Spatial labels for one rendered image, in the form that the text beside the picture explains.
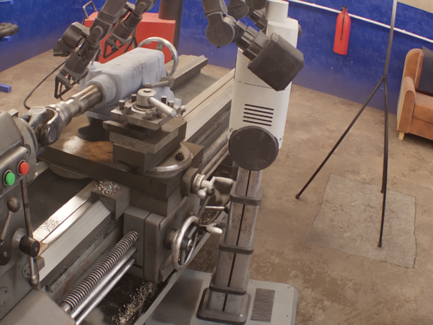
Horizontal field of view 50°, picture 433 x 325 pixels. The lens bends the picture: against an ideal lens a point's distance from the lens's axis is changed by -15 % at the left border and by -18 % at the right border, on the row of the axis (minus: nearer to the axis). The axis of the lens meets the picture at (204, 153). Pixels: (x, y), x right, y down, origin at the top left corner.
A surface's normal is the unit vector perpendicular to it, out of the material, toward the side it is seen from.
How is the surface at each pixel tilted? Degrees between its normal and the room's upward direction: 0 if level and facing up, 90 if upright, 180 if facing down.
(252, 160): 90
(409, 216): 0
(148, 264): 90
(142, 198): 90
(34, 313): 32
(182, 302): 0
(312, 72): 90
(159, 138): 0
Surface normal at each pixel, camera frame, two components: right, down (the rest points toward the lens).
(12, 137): 0.73, -0.45
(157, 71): 0.92, 0.02
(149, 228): -0.36, 0.38
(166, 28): -0.02, 0.44
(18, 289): 0.93, 0.25
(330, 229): 0.11, -0.89
